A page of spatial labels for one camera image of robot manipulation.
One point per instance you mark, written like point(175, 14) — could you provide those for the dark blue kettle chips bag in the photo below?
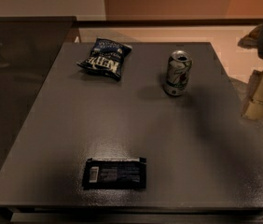
point(106, 58)

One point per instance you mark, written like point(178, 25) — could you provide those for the black rxbar blueberry wrapper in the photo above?
point(127, 173)

